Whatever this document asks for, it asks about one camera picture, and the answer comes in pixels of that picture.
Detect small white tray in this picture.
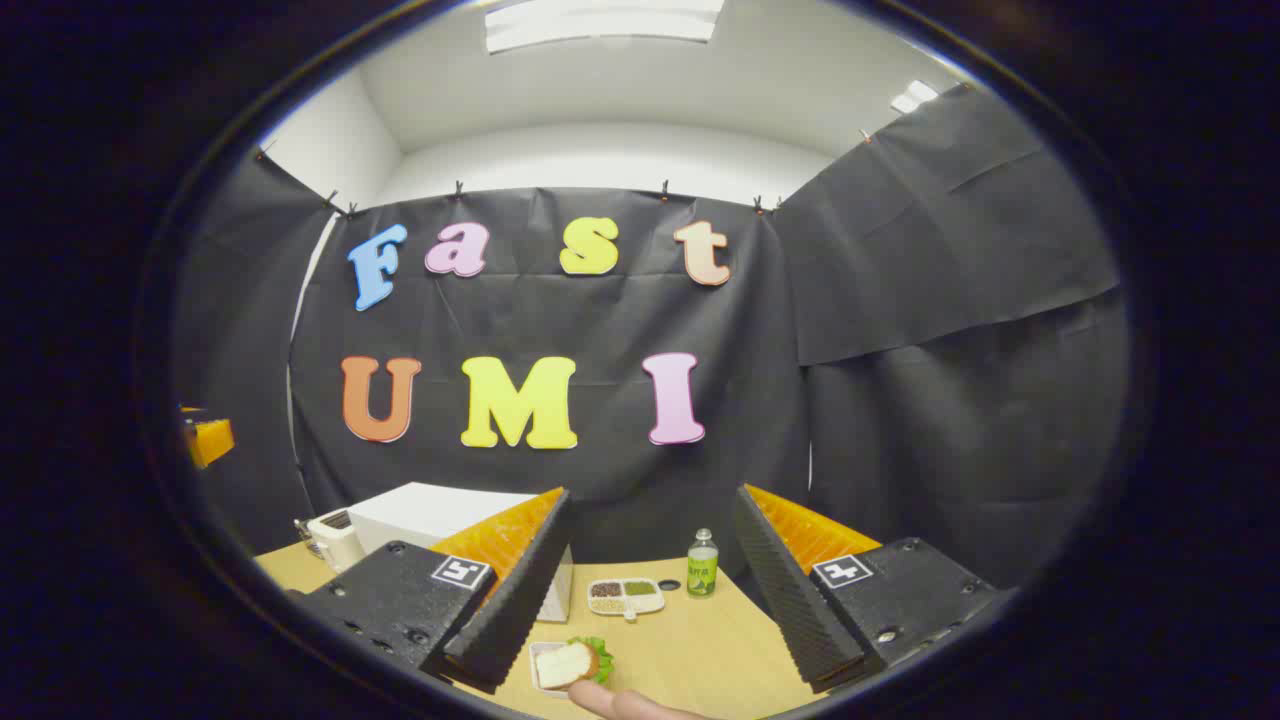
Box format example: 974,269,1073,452
529,641,601,698

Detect white sectioned dish with beans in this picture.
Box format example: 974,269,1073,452
587,577,667,622

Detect long ceiling light panel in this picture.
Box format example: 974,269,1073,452
485,0,724,54

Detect black backdrop cloth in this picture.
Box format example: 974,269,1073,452
170,80,1131,591

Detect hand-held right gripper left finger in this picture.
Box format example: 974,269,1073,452
290,487,576,696

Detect white toaster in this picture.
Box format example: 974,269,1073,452
305,508,367,573

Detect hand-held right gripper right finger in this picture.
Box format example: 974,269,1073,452
733,483,1011,696

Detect green drink bottle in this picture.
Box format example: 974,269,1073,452
687,528,720,599

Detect bread and lettuce sandwich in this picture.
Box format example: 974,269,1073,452
536,636,616,691

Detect white microwave oven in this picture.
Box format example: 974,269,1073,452
347,482,574,623

